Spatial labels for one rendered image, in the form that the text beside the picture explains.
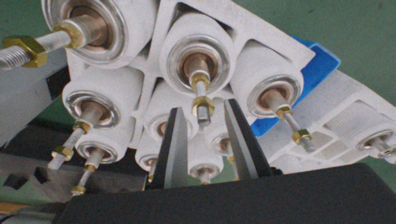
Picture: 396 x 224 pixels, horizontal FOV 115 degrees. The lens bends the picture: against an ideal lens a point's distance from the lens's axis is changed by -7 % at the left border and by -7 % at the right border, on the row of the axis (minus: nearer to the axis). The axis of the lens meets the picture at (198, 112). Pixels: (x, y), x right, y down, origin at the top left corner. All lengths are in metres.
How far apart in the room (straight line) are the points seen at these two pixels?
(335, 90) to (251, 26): 0.30
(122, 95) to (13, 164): 0.54
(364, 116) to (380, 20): 0.30
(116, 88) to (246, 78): 0.18
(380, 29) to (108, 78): 0.71
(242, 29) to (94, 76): 0.22
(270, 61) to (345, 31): 0.41
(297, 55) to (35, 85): 0.48
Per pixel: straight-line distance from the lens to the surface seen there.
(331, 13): 0.55
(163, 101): 0.23
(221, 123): 0.26
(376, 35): 0.69
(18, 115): 0.38
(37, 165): 0.69
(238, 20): 0.24
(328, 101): 0.47
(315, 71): 0.48
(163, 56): 0.17
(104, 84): 0.23
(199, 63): 0.16
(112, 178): 0.62
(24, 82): 0.39
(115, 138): 0.32
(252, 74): 0.21
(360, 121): 0.47
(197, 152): 0.34
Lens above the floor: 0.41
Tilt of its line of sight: 49 degrees down
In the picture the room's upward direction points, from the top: 176 degrees clockwise
